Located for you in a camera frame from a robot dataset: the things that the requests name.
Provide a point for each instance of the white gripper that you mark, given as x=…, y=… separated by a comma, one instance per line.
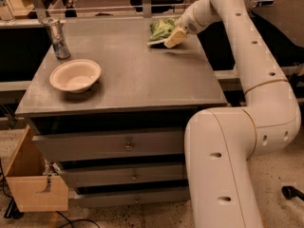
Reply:
x=189, y=25

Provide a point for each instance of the green jalapeno chip bag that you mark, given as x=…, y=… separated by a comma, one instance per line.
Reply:
x=163, y=31

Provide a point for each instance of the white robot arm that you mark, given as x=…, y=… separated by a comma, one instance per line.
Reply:
x=219, y=141

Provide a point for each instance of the grey drawer cabinet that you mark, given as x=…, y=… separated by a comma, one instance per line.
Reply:
x=140, y=87

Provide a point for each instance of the white paper bowl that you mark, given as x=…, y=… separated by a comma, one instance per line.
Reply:
x=75, y=76

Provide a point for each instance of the silver drink can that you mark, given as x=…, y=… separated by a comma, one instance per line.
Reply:
x=57, y=38

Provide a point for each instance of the top grey drawer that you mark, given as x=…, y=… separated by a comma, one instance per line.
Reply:
x=110, y=144

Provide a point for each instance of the grey drawer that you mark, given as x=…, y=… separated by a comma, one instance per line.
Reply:
x=110, y=144
x=133, y=197
x=123, y=174

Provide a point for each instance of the middle grey drawer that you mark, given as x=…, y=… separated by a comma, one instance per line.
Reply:
x=123, y=174

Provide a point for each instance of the black caster foot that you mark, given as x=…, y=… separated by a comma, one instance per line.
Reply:
x=289, y=192

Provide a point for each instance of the bottom grey drawer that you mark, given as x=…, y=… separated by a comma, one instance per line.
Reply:
x=133, y=197

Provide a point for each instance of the light wooden box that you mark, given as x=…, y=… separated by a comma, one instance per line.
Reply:
x=33, y=189

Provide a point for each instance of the grey metal rail frame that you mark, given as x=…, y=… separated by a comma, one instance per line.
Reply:
x=19, y=11

